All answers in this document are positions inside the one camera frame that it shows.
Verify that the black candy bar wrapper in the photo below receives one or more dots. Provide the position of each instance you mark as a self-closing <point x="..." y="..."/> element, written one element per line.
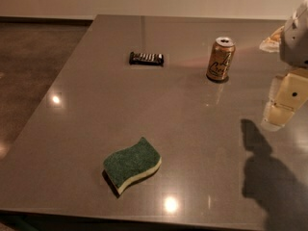
<point x="146" y="59"/>

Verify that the green and yellow sponge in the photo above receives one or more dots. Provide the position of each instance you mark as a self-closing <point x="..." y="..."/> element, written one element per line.
<point x="130" y="165"/>

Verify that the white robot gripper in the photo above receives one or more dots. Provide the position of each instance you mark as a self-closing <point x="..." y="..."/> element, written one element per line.
<point x="295" y="43"/>

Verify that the orange soda can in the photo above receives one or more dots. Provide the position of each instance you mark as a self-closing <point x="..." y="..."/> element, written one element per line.
<point x="222" y="54"/>

